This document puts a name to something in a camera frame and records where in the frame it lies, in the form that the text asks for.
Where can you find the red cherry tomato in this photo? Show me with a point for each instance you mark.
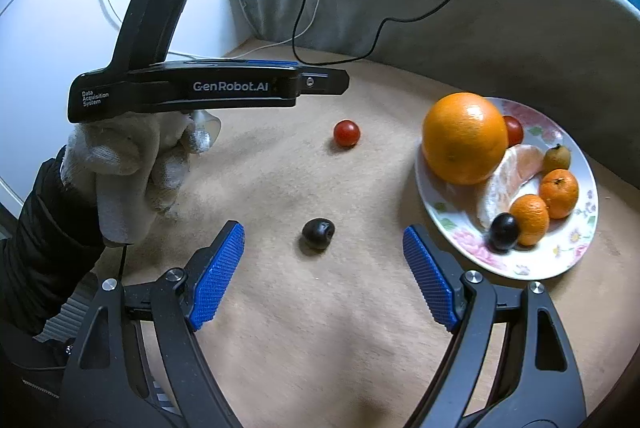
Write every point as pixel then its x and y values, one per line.
pixel 346 134
pixel 514 130

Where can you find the grey blanket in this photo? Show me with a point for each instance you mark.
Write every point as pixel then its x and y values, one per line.
pixel 575 60

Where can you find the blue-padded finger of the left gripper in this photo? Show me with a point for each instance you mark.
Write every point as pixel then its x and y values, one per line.
pixel 252 63

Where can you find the beige table cloth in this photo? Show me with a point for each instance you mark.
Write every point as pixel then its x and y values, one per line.
pixel 337 338

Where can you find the white floral ceramic plate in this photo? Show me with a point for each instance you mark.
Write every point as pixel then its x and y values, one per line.
pixel 453 209

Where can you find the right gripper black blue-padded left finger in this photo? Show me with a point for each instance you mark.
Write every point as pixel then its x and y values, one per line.
pixel 136 362

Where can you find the dark purple grape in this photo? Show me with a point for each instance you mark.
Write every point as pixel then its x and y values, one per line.
pixel 504 232
pixel 318 233

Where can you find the black jacket sleeve forearm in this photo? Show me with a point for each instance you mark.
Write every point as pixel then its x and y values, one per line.
pixel 56 243

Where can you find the large orange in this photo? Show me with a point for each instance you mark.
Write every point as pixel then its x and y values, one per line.
pixel 464 138

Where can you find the small tangerine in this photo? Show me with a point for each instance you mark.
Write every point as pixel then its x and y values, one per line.
pixel 532 217

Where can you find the white gloved hand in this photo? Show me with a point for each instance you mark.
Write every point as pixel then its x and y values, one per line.
pixel 133 166

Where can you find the small mandarin orange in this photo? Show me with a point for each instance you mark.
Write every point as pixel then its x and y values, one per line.
pixel 559 190

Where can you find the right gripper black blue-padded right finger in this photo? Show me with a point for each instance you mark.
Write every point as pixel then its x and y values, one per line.
pixel 537 383

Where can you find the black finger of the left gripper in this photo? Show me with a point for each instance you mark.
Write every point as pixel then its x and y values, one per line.
pixel 322 81

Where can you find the peeled pomelo segment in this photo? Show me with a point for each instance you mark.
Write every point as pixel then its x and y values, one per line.
pixel 494 195

